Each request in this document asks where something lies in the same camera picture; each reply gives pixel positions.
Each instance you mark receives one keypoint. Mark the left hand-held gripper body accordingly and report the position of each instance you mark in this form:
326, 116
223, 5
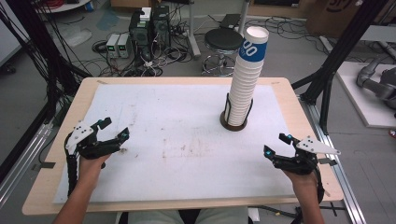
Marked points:
93, 149

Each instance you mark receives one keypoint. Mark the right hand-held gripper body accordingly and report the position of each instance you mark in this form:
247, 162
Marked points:
300, 163

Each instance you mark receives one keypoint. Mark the stack of white paper cups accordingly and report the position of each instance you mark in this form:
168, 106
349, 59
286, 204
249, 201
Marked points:
246, 87

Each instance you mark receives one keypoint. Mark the person's right hand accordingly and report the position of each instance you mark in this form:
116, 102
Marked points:
301, 183

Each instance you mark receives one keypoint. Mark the person's left hand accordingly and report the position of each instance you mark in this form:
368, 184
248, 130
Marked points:
90, 169

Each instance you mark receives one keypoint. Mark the dark tape piece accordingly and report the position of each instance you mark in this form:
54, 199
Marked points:
328, 161
46, 165

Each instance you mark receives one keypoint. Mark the white foam mat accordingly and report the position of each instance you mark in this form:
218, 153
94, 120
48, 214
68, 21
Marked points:
174, 102

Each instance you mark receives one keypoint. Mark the grey power supply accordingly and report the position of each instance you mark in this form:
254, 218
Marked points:
124, 45
112, 45

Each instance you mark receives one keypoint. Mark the white platform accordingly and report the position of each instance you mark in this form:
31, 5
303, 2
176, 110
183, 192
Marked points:
361, 102

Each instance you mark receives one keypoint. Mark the person's light trousers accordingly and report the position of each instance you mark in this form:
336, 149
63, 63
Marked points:
149, 217

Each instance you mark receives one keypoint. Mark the black computer tower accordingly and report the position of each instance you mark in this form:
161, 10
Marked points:
161, 26
140, 31

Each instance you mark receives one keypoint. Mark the black round stool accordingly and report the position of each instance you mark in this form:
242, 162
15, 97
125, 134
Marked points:
223, 39

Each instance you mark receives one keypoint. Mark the blue tape roll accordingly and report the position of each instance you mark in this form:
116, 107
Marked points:
89, 6

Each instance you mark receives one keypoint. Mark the grey desk leg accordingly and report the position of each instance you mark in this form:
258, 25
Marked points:
193, 34

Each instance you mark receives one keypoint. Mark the round white table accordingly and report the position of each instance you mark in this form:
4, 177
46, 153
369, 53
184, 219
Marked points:
62, 5

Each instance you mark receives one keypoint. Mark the cardboard box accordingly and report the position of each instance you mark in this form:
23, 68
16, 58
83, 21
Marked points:
336, 15

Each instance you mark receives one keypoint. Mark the aluminium rail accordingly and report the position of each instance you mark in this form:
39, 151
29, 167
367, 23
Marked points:
342, 179
25, 157

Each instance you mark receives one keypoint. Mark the black frame post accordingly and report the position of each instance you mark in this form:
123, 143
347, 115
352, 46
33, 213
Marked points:
29, 37
342, 46

